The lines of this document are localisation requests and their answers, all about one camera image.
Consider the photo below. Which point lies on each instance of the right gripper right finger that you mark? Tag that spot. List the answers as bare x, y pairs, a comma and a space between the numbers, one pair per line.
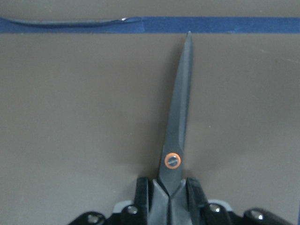
196, 201

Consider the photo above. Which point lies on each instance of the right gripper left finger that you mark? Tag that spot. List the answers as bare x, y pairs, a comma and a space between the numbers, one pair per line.
141, 201

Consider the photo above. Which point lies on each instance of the orange grey scissors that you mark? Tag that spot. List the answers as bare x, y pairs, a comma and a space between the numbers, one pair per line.
169, 189

